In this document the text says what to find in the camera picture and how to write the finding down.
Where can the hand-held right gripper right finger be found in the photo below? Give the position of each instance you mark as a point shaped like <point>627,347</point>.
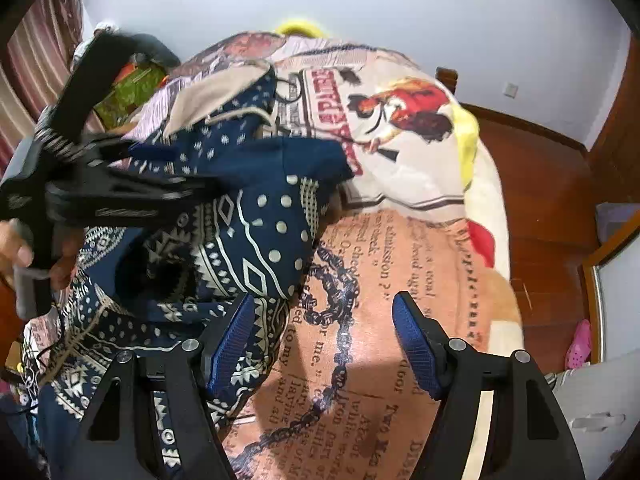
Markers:
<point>415,346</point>

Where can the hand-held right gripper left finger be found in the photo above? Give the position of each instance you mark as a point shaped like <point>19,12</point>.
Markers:
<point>232,341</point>

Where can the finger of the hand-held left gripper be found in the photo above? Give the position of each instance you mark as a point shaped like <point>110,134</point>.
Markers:
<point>95,85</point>
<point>150,180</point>

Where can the navy patterned hoodie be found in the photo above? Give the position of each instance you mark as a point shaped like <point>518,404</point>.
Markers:
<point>270,230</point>

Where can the person's left hand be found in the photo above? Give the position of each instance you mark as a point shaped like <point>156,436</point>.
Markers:
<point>15,255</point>

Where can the green patterned box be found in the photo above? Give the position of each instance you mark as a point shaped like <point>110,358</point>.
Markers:
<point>130,92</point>

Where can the striped pink curtain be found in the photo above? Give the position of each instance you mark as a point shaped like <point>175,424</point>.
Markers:
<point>35,60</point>

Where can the grey plush toy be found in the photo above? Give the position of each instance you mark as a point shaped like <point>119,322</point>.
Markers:
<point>155,50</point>

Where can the printed blanket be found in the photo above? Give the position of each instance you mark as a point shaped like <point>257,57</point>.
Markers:
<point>400,240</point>

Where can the cream fleece bed sheet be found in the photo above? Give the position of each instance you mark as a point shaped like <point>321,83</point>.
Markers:
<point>492,220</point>

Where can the pink slipper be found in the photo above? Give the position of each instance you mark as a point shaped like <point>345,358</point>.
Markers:
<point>579,347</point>

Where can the white furniture panel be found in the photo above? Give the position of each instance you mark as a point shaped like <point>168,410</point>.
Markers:
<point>590,400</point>

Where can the yellow cushion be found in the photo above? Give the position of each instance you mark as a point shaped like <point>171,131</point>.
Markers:
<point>299,27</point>

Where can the grey storage box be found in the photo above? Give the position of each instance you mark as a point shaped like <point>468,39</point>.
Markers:
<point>612,220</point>

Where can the wooden bedpost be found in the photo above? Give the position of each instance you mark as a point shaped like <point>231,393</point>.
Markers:
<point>446,79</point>

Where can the white wall socket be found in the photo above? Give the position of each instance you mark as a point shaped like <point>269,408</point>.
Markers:
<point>511,90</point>

